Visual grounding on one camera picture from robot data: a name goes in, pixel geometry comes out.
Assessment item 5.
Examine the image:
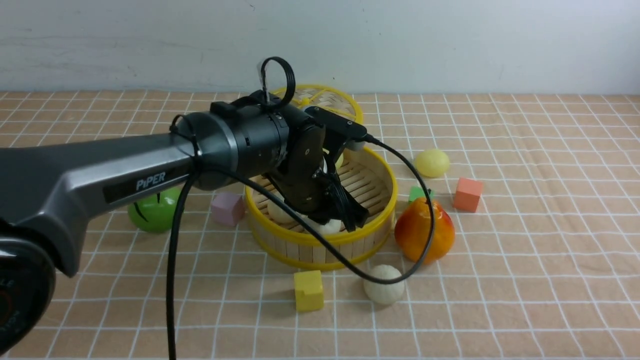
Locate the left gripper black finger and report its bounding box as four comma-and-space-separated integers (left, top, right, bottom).
330, 173, 370, 232

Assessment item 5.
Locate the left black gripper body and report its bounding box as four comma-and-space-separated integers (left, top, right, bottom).
267, 104, 341, 224

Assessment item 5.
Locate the white bun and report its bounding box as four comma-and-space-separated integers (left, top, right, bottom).
305, 218, 343, 236
363, 264, 406, 306
267, 200, 295, 224

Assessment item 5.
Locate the yellow bun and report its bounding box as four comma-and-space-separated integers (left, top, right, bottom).
413, 148, 450, 178
334, 153, 345, 170

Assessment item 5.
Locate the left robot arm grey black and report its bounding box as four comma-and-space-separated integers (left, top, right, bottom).
0, 90, 370, 354

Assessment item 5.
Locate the bamboo steamer tray yellow rim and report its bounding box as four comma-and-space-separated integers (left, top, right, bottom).
244, 145, 400, 272

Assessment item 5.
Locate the woven bamboo steamer lid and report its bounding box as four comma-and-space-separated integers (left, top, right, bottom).
291, 84, 364, 125

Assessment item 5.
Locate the orange red toy pear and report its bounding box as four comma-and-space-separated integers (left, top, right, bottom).
394, 197, 457, 265

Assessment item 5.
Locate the green cube block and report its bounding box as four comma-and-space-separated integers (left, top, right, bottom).
407, 186, 433, 204

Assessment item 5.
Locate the purple cube block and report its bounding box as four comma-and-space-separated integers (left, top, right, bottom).
210, 192, 246, 227

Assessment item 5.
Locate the yellow cube block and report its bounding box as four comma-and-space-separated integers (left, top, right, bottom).
294, 269, 325, 313

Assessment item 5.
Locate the orange cube block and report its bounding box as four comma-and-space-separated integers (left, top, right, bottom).
452, 177, 483, 213

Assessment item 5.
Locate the green toy watermelon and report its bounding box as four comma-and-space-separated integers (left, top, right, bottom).
127, 187, 182, 234

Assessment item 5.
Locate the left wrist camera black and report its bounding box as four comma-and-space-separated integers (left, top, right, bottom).
302, 105, 370, 158

